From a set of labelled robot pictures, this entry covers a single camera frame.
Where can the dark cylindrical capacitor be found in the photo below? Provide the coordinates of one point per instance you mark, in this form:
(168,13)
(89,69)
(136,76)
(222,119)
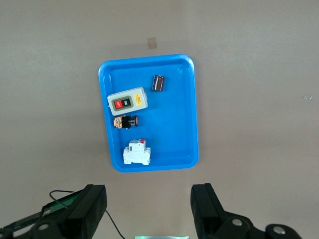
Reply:
(158,83)

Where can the clear tape strip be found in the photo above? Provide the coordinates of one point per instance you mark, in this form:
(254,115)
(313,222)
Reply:
(307,97)

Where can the blue plastic tray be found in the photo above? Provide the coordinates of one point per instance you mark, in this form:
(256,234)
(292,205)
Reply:
(174,124)

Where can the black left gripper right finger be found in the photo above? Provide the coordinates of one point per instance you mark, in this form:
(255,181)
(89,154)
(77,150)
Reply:
(211,214)

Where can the brown tape patch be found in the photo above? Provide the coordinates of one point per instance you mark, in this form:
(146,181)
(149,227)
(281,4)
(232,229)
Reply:
(152,42)

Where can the black orange push button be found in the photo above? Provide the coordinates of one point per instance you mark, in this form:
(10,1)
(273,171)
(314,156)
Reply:
(125,122)

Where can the grey on-off switch box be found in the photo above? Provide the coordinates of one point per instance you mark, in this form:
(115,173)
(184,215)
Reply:
(127,101)

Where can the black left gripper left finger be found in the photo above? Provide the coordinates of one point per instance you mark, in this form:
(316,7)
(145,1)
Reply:
(82,214)

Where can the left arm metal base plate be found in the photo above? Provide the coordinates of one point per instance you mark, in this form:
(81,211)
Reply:
(162,237)

